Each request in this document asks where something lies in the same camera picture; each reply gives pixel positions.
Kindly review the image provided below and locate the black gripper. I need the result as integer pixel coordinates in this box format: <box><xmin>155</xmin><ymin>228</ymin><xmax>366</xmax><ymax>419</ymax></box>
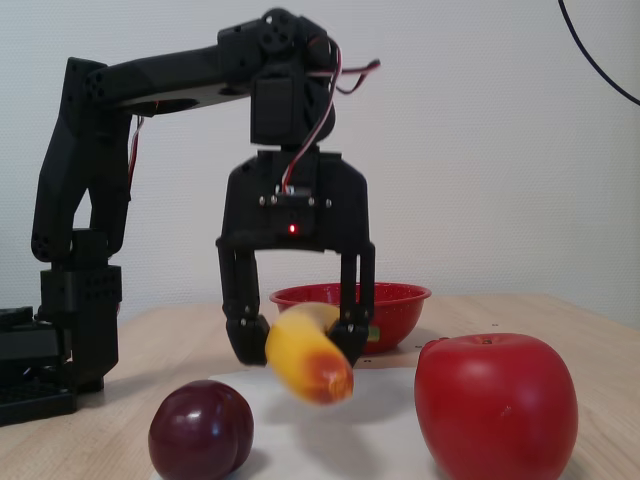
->
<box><xmin>215</xmin><ymin>148</ymin><xmax>377</xmax><ymax>369</ymax></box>

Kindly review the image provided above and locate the yellow toy banana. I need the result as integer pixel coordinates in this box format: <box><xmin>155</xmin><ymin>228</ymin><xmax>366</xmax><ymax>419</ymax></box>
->
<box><xmin>263</xmin><ymin>301</ymin><xmax>356</xmax><ymax>406</ymax></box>

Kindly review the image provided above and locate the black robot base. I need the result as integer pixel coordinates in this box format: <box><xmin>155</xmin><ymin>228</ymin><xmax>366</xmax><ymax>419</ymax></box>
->
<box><xmin>0</xmin><ymin>307</ymin><xmax>79</xmax><ymax>428</ymax></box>

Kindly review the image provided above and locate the red speckled bowl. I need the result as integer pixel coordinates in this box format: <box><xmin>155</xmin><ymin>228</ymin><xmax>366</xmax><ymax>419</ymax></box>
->
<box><xmin>269</xmin><ymin>282</ymin><xmax>433</xmax><ymax>356</ymax></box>

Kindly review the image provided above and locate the white paper sheet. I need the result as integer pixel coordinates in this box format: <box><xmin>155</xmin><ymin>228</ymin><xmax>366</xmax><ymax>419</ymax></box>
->
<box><xmin>149</xmin><ymin>366</ymin><xmax>451</xmax><ymax>480</ymax></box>

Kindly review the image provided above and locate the dark purple toy plum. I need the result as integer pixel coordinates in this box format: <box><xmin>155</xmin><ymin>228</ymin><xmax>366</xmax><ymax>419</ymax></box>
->
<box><xmin>147</xmin><ymin>379</ymin><xmax>255</xmax><ymax>480</ymax></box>

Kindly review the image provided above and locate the red toy apple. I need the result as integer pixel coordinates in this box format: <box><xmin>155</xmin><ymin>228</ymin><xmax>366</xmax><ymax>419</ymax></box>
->
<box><xmin>413</xmin><ymin>332</ymin><xmax>580</xmax><ymax>480</ymax></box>

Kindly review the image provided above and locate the black hanging cable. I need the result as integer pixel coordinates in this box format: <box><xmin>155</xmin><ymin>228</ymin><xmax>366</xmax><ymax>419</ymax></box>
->
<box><xmin>557</xmin><ymin>0</ymin><xmax>640</xmax><ymax>107</ymax></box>

